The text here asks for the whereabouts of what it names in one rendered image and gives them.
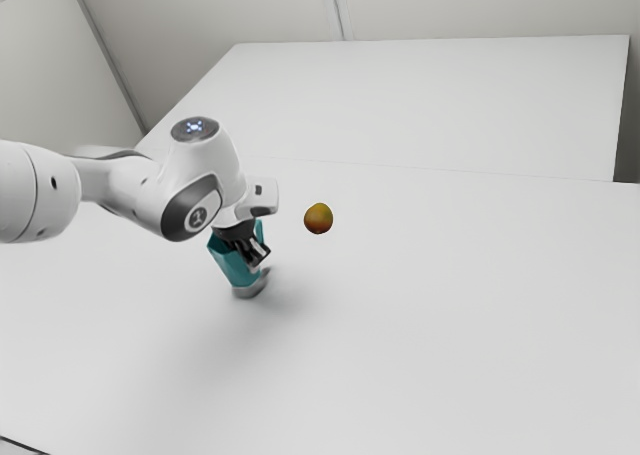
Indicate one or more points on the orange round fruit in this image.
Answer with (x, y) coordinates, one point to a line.
(319, 218)

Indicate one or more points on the teal faceted mug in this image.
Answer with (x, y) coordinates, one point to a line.
(235, 270)

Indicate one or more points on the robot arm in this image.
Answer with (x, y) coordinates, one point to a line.
(125, 185)

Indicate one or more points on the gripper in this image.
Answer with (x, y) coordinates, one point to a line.
(239, 236)

